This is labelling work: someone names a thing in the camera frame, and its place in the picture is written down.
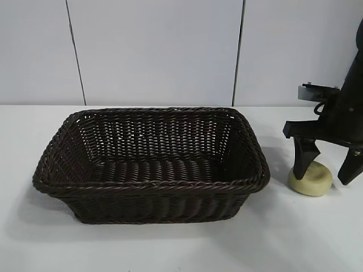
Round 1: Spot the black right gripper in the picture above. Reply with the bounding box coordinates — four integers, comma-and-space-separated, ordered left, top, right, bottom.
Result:
283, 58, 363, 187

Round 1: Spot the pale yellow egg yolk pastry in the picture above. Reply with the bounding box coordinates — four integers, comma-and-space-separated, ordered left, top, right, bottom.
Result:
288, 160, 334, 197

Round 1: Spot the dark brown wicker basket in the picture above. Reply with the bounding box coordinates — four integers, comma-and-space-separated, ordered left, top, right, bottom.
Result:
31, 106, 272, 226

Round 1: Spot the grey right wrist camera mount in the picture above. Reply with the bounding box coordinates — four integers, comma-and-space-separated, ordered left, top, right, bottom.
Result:
297, 82, 340, 102

